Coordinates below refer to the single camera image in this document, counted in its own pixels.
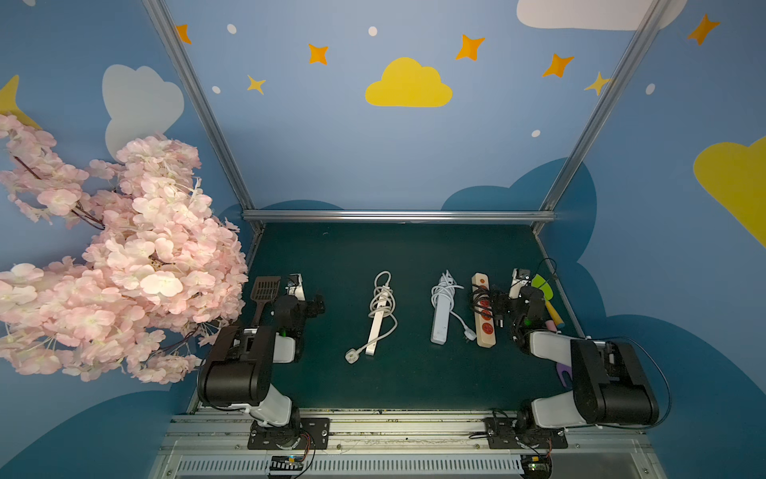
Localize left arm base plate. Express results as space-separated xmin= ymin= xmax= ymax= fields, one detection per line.
xmin=247 ymin=417 xmax=331 ymax=451

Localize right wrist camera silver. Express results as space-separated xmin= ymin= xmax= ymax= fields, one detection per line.
xmin=509 ymin=269 xmax=532 ymax=299

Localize cream red power strip black cord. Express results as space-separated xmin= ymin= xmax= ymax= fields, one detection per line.
xmin=468 ymin=272 xmax=498 ymax=350

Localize pink cherry blossom tree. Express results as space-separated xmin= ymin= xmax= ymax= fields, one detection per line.
xmin=1 ymin=115 xmax=247 ymax=384

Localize white power strip with cord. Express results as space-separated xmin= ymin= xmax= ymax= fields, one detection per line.
xmin=431 ymin=269 xmax=477 ymax=345

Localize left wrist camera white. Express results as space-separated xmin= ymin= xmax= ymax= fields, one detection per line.
xmin=285 ymin=273 xmax=305 ymax=301

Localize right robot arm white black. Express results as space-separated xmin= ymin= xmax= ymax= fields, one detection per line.
xmin=489 ymin=285 xmax=664 ymax=432

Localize green yellow garden trowel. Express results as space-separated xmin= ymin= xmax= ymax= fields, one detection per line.
xmin=532 ymin=273 xmax=565 ymax=331

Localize black slotted spatula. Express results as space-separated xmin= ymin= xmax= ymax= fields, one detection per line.
xmin=249 ymin=277 xmax=281 ymax=327

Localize purple pink garden fork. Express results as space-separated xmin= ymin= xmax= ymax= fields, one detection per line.
xmin=536 ymin=331 xmax=573 ymax=388

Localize white power strip usb ports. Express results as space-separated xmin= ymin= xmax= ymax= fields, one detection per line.
xmin=345 ymin=271 xmax=398 ymax=364

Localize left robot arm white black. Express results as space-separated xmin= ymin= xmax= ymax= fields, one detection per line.
xmin=197 ymin=295 xmax=325 ymax=430

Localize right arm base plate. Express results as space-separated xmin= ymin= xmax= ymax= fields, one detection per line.
xmin=483 ymin=416 xmax=569 ymax=451

